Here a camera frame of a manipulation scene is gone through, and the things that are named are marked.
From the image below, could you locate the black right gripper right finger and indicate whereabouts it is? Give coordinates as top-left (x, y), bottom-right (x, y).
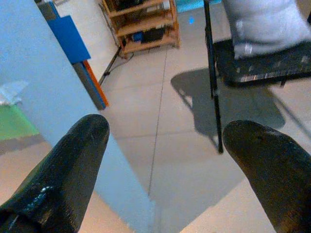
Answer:
top-left (223, 120), bottom-right (311, 233)

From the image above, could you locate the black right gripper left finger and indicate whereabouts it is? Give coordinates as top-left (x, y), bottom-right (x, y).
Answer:
top-left (0, 114), bottom-right (110, 233)

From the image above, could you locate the black folding chair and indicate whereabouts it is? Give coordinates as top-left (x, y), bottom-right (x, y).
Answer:
top-left (212, 38), bottom-right (311, 88)

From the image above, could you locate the black stand leg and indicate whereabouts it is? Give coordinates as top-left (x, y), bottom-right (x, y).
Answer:
top-left (98, 46), bottom-right (122, 85)

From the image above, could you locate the black tripod pole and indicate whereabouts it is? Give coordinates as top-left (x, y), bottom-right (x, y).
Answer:
top-left (203, 0), bottom-right (225, 155)

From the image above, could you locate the blue flat panel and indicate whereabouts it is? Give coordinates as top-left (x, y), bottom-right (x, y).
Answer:
top-left (46, 15), bottom-right (92, 65)

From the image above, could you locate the blue item on shelf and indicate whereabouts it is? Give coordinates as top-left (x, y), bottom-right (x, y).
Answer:
top-left (132, 31), bottom-right (144, 44)

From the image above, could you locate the grey white cloth bundle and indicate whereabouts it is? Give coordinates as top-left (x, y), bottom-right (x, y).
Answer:
top-left (222, 0), bottom-right (311, 59)

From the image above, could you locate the black item on shelf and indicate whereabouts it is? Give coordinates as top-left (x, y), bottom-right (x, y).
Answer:
top-left (142, 28), bottom-right (164, 44)

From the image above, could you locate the wooden shelf rack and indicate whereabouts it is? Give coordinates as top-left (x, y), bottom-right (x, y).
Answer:
top-left (98, 0), bottom-right (181, 59)

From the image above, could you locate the green wall board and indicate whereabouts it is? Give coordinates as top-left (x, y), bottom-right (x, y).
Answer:
top-left (0, 103), bottom-right (41, 142)

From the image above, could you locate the orange and grey post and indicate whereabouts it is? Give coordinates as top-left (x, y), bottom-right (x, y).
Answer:
top-left (72, 60), bottom-right (109, 111)

